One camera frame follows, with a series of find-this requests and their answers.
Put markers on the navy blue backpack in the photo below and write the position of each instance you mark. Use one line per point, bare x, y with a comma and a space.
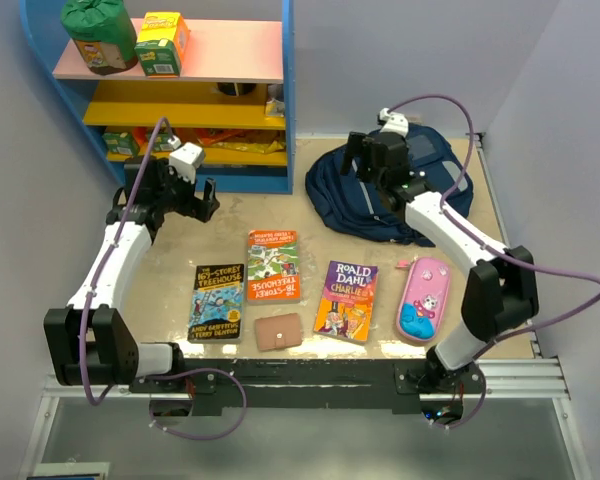
347, 205

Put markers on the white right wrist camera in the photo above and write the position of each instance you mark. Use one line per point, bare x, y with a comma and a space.
393, 122

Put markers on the green box right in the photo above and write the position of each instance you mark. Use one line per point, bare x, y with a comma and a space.
165, 142

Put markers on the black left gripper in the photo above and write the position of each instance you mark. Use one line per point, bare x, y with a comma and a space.
198, 208

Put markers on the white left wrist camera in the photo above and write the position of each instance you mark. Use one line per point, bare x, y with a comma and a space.
186, 160

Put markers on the aluminium rail frame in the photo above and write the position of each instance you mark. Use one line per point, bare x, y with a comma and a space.
523, 428

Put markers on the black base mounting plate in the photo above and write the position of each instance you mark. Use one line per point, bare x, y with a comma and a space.
397, 385

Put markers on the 169-storey treehouse book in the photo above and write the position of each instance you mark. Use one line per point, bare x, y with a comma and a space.
216, 312

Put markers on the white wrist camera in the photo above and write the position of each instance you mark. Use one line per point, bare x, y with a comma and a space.
393, 122
186, 160

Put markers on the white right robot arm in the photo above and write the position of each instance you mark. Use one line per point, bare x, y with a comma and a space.
501, 288

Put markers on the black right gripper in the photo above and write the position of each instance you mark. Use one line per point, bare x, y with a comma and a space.
356, 145

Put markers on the blue shelf unit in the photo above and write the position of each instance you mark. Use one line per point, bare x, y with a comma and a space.
223, 84

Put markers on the brown leather wallet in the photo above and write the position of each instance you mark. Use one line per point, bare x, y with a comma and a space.
278, 332

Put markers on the orange yellow snack packets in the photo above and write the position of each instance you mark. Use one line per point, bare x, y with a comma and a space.
237, 140

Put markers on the orange 78-storey treehouse book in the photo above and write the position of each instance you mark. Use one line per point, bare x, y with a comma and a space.
273, 267

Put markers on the green box left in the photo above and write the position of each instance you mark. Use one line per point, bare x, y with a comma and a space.
121, 143

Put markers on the green chips canister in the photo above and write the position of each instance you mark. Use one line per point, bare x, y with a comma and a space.
103, 32

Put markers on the pink pencil case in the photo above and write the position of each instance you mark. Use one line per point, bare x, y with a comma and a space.
423, 301

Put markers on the yellow green carton box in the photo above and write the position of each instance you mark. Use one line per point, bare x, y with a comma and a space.
161, 44

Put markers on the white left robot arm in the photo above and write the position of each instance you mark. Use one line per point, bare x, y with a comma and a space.
88, 340

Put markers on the Roald Dahl Charlie book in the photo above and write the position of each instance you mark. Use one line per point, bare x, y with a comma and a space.
346, 304

